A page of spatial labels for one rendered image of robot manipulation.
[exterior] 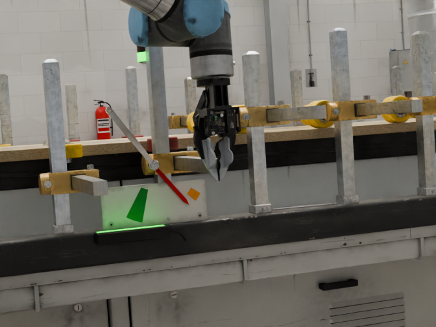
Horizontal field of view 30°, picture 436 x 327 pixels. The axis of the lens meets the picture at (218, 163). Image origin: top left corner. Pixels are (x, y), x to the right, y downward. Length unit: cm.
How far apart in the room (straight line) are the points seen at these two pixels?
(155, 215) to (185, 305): 41
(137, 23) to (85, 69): 760
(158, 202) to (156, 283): 20
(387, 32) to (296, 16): 120
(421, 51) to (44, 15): 725
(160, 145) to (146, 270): 31
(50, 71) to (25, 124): 721
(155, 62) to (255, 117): 29
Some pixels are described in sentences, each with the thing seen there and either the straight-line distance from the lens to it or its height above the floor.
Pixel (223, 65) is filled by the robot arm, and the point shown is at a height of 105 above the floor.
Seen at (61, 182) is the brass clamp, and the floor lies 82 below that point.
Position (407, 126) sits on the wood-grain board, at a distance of 247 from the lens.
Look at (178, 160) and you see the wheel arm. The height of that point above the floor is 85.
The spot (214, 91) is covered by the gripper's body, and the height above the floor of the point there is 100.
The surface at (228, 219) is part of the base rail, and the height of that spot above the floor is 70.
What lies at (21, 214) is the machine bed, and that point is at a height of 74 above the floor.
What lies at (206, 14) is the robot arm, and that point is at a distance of 150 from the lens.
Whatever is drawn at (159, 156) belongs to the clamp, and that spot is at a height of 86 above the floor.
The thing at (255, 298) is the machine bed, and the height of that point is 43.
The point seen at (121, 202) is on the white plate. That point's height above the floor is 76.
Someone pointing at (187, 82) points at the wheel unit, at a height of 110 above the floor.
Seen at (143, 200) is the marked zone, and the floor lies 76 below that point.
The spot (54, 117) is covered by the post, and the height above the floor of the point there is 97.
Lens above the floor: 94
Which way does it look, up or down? 3 degrees down
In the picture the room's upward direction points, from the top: 4 degrees counter-clockwise
